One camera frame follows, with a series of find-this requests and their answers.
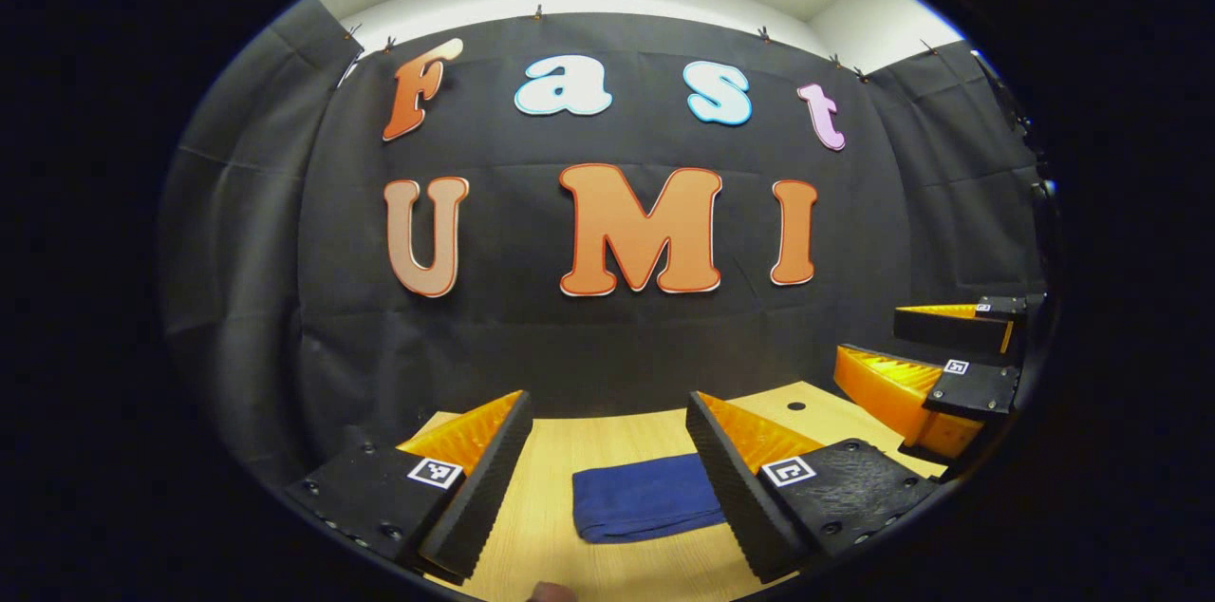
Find blue denim jeans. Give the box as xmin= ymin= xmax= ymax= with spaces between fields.
xmin=572 ymin=453 xmax=727 ymax=544

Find black backdrop cloth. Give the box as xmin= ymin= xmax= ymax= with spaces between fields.
xmin=157 ymin=0 xmax=1050 ymax=489

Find black metal stand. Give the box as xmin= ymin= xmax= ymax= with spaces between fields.
xmin=973 ymin=49 xmax=1057 ymax=204

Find row of small backdrop clamps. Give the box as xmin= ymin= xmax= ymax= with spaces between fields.
xmin=342 ymin=4 xmax=941 ymax=83

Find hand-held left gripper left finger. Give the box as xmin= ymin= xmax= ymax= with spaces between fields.
xmin=283 ymin=389 xmax=534 ymax=585

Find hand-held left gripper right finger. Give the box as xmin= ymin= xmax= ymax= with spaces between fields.
xmin=685 ymin=390 xmax=941 ymax=585

